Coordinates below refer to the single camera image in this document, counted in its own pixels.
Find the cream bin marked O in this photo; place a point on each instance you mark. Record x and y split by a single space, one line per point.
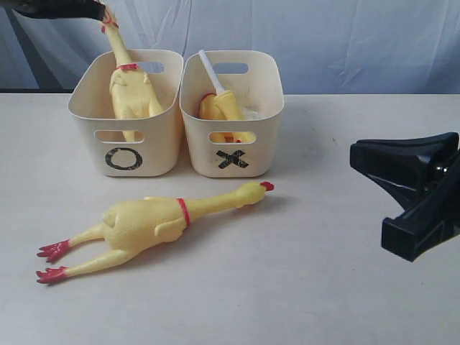
146 147

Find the white backdrop curtain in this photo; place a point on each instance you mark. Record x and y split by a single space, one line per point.
336 46

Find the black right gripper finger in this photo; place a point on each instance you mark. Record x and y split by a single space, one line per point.
403 160
430 221

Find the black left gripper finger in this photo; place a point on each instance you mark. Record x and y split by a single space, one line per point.
60 9

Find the detached chicken head with squeaker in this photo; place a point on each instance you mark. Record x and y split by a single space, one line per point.
221 106

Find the yellow rubber chicken front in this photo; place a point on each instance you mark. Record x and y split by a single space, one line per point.
130 227

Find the cream bin marked X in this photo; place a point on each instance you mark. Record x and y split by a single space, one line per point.
233 148

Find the yellow rubber chicken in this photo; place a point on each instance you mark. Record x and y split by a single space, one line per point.
130 227
130 87

